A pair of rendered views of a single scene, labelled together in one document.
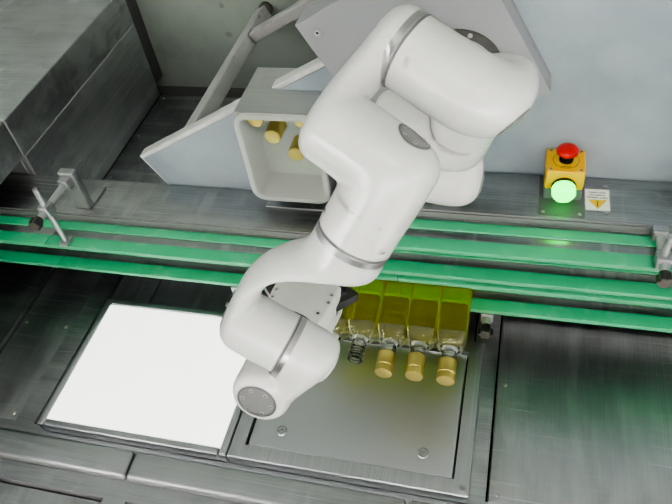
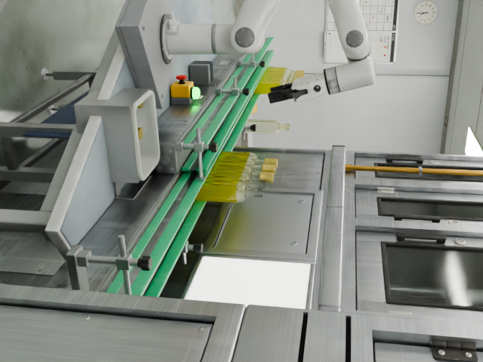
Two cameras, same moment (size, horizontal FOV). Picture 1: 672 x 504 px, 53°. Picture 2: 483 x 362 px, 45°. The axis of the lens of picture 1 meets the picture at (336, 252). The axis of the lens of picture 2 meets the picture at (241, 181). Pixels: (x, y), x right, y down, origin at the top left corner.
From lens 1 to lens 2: 1.99 m
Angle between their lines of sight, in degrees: 79
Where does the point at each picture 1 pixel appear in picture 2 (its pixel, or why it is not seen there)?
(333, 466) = (315, 223)
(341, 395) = (265, 225)
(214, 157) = (92, 189)
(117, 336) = not seen: hidden behind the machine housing
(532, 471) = (300, 185)
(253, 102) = (122, 102)
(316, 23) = (142, 22)
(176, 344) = (220, 296)
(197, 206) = (117, 228)
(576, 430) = (277, 176)
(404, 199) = not seen: outside the picture
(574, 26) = not seen: hidden behind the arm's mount
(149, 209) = (108, 252)
